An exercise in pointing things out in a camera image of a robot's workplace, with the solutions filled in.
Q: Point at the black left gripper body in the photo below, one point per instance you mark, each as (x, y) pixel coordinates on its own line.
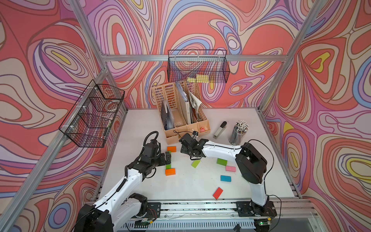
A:
(159, 160)

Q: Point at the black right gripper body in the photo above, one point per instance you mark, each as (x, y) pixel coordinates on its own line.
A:
(187, 151)

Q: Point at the orange block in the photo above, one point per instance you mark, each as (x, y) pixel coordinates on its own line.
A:
(172, 149)
(170, 172)

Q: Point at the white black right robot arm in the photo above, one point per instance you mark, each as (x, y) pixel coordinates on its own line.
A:
(252, 165)

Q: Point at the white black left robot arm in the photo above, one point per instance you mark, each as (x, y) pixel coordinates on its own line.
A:
(121, 203)

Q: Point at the light green block centre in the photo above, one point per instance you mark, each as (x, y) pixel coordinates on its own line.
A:
(195, 163)

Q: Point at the grey stapler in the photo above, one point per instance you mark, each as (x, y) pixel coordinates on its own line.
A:
(220, 130)

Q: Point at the beige plastic file organizer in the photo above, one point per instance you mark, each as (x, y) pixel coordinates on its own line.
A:
(180, 108)

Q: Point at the pink block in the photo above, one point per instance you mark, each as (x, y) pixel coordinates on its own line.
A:
(231, 169)

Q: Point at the teal block lower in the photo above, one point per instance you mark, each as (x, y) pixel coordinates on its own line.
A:
(225, 178)

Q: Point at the red block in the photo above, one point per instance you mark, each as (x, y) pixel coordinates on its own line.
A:
(218, 193)

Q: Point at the yellow sticky notes pad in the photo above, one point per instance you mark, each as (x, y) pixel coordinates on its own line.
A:
(199, 78)

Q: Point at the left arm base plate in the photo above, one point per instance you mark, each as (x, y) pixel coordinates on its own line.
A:
(150, 210)

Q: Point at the black wire basket left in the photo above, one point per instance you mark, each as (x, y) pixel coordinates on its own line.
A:
(89, 122)

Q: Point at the black wire basket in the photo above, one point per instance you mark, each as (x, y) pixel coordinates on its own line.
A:
(184, 63)
(89, 122)

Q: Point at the black wire basket back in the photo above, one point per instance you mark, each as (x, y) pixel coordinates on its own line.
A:
(184, 63)

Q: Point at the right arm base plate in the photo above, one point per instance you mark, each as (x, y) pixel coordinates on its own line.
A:
(250, 209)

